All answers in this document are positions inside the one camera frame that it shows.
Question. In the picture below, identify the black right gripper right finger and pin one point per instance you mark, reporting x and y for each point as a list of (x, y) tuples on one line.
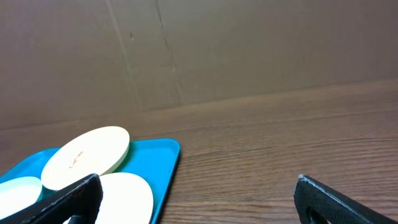
[(317, 203)]

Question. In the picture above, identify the white plate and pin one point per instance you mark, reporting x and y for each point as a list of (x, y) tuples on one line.
[(127, 198)]

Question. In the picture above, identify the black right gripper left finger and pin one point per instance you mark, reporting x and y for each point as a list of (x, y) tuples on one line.
[(77, 203)]

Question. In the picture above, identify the light blue plate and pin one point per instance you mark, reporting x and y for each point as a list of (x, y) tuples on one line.
[(18, 194)]

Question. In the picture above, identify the yellow-green plate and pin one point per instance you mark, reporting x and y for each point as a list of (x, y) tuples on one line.
[(99, 151)]

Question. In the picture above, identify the teal plastic tray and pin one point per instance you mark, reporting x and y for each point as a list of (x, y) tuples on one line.
[(155, 160)]

